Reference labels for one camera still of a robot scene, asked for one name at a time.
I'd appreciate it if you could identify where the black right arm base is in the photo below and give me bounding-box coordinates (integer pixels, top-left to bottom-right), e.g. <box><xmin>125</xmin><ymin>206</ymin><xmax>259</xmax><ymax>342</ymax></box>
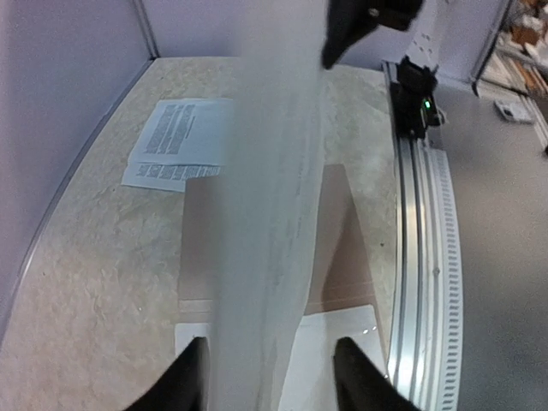
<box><xmin>390</xmin><ymin>57</ymin><xmax>444</xmax><ymax>140</ymax></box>

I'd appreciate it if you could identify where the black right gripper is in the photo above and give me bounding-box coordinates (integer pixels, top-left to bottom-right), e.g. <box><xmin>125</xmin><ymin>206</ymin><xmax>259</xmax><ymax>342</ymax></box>
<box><xmin>321</xmin><ymin>0</ymin><xmax>422</xmax><ymax>69</ymax></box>

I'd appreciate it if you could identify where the printed white sheet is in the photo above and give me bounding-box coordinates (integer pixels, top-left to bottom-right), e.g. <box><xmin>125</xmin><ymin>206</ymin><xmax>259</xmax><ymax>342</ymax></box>
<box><xmin>170</xmin><ymin>301</ymin><xmax>383</xmax><ymax>410</ymax></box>
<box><xmin>208</xmin><ymin>1</ymin><xmax>327</xmax><ymax>410</ymax></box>

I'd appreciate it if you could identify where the white paper stack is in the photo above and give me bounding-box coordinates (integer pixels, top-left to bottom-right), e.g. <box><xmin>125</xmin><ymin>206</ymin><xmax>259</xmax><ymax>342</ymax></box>
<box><xmin>122</xmin><ymin>98</ymin><xmax>234</xmax><ymax>193</ymax></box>

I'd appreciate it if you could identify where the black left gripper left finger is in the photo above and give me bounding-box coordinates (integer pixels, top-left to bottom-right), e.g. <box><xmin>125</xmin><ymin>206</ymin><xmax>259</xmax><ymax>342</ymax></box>
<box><xmin>126</xmin><ymin>337</ymin><xmax>209</xmax><ymax>411</ymax></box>

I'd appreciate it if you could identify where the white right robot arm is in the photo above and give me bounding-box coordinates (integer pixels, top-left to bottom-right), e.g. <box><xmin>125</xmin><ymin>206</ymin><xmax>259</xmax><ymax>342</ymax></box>
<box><xmin>321</xmin><ymin>0</ymin><xmax>449</xmax><ymax>69</ymax></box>

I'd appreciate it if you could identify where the aluminium frame right post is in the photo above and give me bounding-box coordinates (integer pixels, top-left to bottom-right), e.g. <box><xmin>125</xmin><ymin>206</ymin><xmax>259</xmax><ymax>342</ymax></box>
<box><xmin>132</xmin><ymin>0</ymin><xmax>160</xmax><ymax>60</ymax></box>

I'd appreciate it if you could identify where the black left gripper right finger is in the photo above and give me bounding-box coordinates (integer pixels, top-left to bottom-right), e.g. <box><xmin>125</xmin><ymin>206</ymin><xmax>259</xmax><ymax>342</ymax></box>
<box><xmin>333</xmin><ymin>337</ymin><xmax>419</xmax><ymax>411</ymax></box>

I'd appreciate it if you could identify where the pink paper folder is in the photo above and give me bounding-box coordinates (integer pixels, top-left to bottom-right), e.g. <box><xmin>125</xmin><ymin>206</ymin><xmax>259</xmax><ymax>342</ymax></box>
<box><xmin>176</xmin><ymin>164</ymin><xmax>389</xmax><ymax>378</ymax></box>

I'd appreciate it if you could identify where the aluminium front rail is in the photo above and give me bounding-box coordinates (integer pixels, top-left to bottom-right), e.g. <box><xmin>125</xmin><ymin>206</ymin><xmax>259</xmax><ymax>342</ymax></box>
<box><xmin>380</xmin><ymin>59</ymin><xmax>463</xmax><ymax>411</ymax></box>

